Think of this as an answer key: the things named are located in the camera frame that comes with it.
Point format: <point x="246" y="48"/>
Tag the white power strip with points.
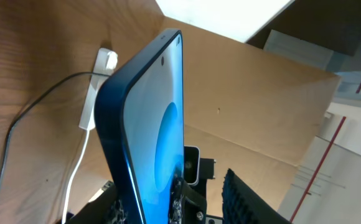
<point x="105" y="64"/>

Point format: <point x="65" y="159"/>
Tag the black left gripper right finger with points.
<point x="242" y="205"/>

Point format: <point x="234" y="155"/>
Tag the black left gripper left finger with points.
<point x="116" y="213"/>

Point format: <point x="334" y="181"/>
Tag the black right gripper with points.
<point x="189" y="204"/>

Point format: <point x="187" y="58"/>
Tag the blue Galaxy smartphone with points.
<point x="139" y="117"/>

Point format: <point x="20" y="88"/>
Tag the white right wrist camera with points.
<point x="191" y="165"/>

